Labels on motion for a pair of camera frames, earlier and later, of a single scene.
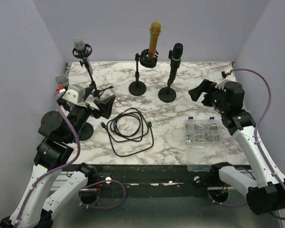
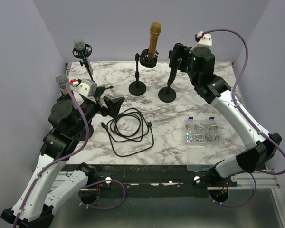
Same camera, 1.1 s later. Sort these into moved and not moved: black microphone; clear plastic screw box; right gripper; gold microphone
Moved: right gripper
Not moved: gold microphone; black microphone; clear plastic screw box
